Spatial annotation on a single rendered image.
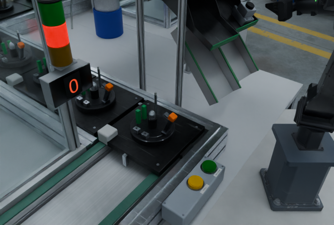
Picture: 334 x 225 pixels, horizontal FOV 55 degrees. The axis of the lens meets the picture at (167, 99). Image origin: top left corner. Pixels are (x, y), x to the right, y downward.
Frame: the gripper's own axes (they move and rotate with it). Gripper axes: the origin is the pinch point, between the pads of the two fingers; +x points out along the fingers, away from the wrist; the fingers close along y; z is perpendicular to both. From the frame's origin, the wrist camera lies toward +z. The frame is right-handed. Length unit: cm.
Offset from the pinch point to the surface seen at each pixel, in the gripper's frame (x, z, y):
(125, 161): 18, -33, 55
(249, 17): 13.2, -5.5, -2.2
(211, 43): 10.7, -7.5, 21.1
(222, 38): 12.8, -8.4, 13.5
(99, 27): 106, -13, 5
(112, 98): 39, -23, 43
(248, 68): 18.0, -26.7, -6.6
